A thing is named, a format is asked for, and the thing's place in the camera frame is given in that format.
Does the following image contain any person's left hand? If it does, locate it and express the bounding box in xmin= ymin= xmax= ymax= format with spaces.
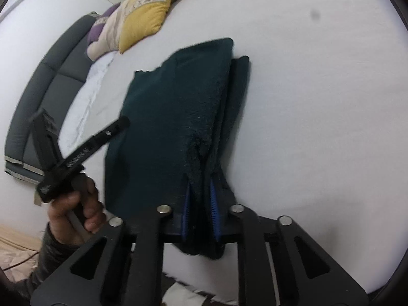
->
xmin=47 ymin=176 xmax=106 ymax=247

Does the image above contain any person's left forearm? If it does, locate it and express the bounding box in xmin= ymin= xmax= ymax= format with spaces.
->
xmin=17 ymin=223 xmax=85 ymax=300

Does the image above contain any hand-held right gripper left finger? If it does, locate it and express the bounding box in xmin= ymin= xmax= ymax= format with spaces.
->
xmin=30 ymin=175 xmax=193 ymax=306

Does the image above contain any white cloth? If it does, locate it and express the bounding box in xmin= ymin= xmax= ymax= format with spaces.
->
xmin=161 ymin=281 xmax=208 ymax=306

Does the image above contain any black cable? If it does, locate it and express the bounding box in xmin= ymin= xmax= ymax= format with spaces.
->
xmin=0 ymin=249 xmax=42 ymax=272

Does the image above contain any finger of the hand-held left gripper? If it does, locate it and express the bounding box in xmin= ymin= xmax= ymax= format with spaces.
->
xmin=31 ymin=108 xmax=63 ymax=173
xmin=60 ymin=116 xmax=131 ymax=173

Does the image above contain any yellow pillow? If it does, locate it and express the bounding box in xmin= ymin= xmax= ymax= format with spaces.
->
xmin=119 ymin=0 xmax=175 ymax=54

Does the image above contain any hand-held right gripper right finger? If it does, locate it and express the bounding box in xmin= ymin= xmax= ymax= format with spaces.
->
xmin=209 ymin=178 xmax=368 ymax=306

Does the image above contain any white bed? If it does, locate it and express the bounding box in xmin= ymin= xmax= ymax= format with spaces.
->
xmin=57 ymin=0 xmax=408 ymax=297

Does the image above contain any grey padded headboard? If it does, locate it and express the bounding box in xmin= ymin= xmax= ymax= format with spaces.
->
xmin=4 ymin=13 xmax=106 ymax=184

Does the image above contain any dark green sweater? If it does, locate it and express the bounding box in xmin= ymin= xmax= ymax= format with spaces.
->
xmin=105 ymin=37 xmax=251 ymax=260

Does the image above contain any purple and beige pillow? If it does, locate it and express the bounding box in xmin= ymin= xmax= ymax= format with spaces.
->
xmin=86 ymin=2 xmax=134 ymax=61

